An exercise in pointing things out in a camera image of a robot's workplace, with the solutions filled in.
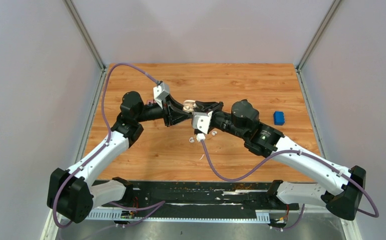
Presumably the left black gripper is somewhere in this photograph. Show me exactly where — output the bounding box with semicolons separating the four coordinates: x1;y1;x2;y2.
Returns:
136;93;193;128

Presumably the white gold earbud case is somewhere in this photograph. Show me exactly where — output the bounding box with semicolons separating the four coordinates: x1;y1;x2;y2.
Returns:
182;100;197;113

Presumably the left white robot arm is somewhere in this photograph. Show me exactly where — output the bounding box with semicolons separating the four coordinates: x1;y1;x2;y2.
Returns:
47;89;197;228

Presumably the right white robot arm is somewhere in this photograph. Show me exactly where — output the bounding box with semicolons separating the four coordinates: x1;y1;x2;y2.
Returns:
183;99;366;221

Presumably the blue object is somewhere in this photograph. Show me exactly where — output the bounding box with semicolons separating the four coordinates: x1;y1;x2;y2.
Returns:
273;111;285;126

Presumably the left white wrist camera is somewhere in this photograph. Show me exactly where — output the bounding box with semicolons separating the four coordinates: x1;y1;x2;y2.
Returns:
153;81;170;109

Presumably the white slotted cable duct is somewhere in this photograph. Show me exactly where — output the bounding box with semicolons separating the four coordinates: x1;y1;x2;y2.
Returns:
86;210;271;224

